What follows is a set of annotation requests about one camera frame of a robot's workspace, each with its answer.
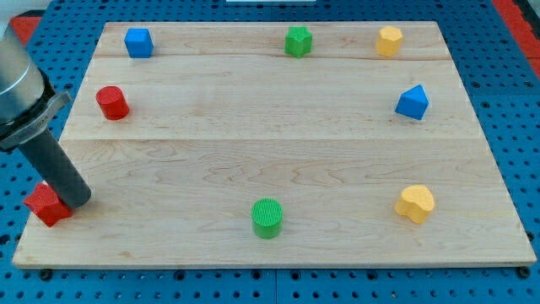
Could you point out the red star block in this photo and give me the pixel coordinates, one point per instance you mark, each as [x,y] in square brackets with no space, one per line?
[46,205]

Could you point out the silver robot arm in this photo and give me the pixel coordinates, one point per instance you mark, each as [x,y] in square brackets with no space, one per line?
[28,100]

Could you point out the green cylinder block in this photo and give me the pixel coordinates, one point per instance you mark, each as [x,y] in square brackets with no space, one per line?
[267,218]

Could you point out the wooden board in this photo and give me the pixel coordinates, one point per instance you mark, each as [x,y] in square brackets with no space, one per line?
[221,117]

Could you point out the blue pentagon block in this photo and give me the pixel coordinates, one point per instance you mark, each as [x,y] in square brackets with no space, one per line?
[413,103]

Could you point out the yellow heart block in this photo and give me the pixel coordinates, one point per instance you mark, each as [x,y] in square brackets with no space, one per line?
[415,202]

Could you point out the yellow hexagon block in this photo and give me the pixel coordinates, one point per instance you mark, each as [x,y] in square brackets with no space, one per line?
[389,41]

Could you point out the red cylinder block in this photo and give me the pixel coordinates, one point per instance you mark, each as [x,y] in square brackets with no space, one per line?
[112,102]

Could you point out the blue cube block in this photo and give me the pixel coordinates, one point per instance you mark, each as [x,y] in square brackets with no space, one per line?
[139,43]

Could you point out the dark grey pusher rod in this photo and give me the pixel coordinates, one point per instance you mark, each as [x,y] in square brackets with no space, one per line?
[49,159]

